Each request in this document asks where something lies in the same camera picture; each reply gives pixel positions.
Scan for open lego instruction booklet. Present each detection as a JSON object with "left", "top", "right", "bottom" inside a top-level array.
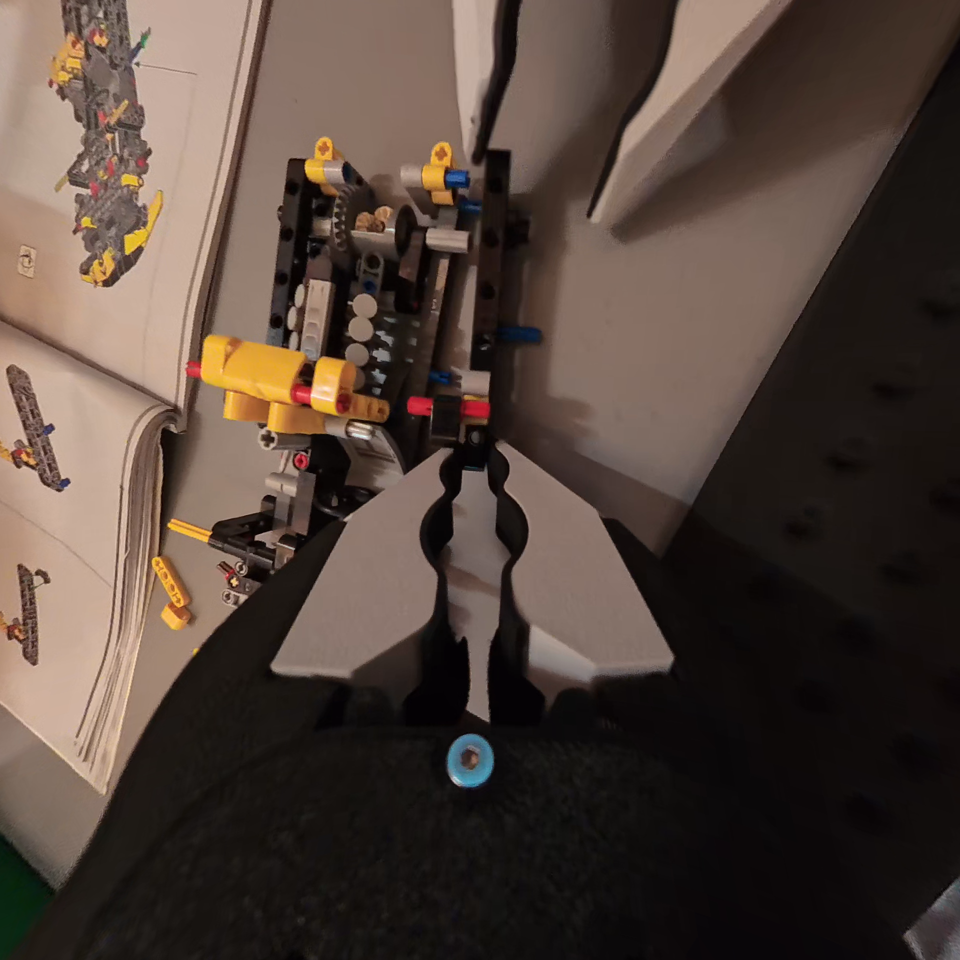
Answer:
[{"left": 0, "top": 0, "right": 273, "bottom": 796}]

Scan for small yellow grey lego connector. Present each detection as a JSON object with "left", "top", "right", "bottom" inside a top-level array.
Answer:
[{"left": 399, "top": 141, "right": 474, "bottom": 205}]

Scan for yellow thick lego beam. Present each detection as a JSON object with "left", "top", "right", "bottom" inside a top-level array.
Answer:
[{"left": 150, "top": 553, "right": 194, "bottom": 606}]

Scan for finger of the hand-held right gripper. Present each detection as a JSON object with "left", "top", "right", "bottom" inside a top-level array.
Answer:
[
  {"left": 450, "top": 0, "right": 524, "bottom": 165},
  {"left": 587, "top": 0, "right": 798, "bottom": 228}
]

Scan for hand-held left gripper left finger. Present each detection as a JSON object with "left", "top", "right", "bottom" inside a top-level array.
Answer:
[{"left": 270, "top": 447, "right": 468, "bottom": 726}]

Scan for black lego beam blue pins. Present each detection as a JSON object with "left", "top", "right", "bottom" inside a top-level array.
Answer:
[{"left": 472, "top": 148, "right": 544, "bottom": 423}]

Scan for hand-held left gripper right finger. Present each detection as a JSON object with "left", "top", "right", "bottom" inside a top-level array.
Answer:
[{"left": 489, "top": 441, "right": 676, "bottom": 726}]

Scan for green plastic bin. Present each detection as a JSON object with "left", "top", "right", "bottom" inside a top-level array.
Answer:
[{"left": 0, "top": 834, "right": 56, "bottom": 960}]

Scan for black yellow lego car chassis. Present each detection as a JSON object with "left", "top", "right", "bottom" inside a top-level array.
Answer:
[{"left": 167, "top": 137, "right": 546, "bottom": 610}]

